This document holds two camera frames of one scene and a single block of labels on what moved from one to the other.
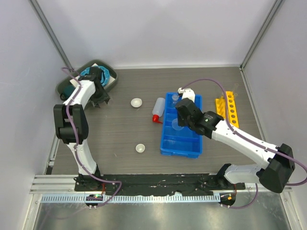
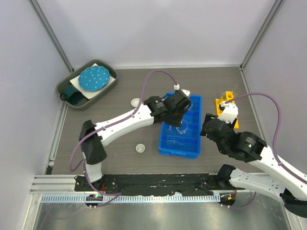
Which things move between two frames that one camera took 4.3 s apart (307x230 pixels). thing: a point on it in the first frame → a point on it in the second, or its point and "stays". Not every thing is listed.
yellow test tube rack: [232, 112] stays
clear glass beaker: [106, 100] → [183, 128]
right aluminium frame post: [272, 12] stays
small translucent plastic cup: [140, 148] stays
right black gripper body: [183, 122] → [222, 149]
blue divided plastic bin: [178, 141] stays
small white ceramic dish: [136, 102] stays
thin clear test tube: [236, 85] stays
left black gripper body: [99, 97] → [175, 120]
